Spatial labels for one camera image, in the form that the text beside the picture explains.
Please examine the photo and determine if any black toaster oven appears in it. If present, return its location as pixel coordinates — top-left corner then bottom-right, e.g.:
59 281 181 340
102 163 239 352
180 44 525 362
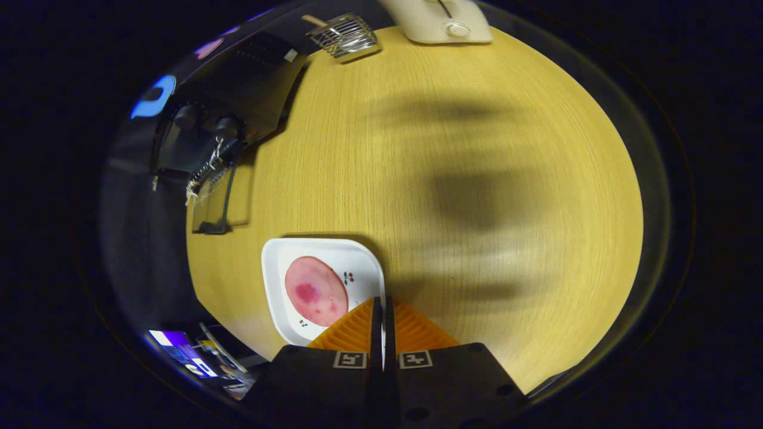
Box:
149 30 311 236

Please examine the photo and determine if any white bread toaster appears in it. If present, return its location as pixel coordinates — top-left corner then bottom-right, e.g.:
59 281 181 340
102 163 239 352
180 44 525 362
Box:
380 0 494 45

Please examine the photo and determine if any pink ham slice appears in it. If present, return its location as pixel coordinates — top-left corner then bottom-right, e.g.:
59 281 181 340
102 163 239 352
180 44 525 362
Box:
284 256 349 327

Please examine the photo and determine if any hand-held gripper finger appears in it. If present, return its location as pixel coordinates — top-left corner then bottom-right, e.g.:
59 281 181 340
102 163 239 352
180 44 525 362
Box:
241 296 384 429
384 296 528 429

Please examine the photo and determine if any white food tray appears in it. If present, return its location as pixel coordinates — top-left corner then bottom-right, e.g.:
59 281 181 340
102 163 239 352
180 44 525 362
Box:
261 237 387 347

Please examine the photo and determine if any metal wire utensil holder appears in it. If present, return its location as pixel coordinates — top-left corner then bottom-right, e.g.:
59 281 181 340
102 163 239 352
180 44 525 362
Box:
306 13 382 63

